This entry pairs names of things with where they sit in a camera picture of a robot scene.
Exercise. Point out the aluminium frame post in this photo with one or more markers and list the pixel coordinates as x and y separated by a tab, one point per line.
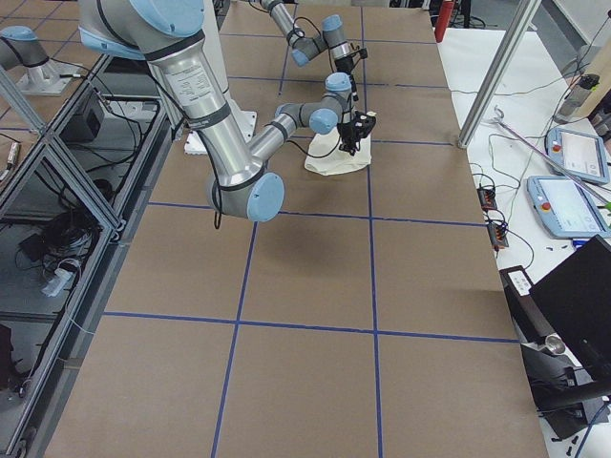
506	50

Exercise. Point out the black monitor with stand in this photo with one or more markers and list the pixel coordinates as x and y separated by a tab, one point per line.
574	299

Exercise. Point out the blue teach pendant near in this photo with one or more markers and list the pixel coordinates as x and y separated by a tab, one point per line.
566	211

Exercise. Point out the blue teach pendant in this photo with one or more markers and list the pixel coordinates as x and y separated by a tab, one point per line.
566	211
581	154

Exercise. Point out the cream long-sleeve cat shirt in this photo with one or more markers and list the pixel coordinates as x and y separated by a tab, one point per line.
323	154

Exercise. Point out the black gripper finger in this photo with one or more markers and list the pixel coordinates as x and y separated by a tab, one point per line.
354	90

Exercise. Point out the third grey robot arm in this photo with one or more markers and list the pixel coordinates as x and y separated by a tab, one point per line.
20	47

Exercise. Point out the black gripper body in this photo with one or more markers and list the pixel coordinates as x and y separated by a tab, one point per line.
347	130
345	65

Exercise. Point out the black box with label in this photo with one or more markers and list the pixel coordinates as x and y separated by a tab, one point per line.
528	317

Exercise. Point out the aluminium frame rail left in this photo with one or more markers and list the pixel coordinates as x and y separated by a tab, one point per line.
50	305

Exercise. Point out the black power strip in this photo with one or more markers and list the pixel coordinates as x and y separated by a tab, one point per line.
497	232
486	196

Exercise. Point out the blue teach pendant far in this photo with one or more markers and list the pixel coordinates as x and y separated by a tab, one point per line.
581	154

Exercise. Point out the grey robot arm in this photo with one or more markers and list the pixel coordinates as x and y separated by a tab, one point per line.
310	33
169	36

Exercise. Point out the red fire extinguisher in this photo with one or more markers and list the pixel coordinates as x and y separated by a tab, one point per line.
443	19

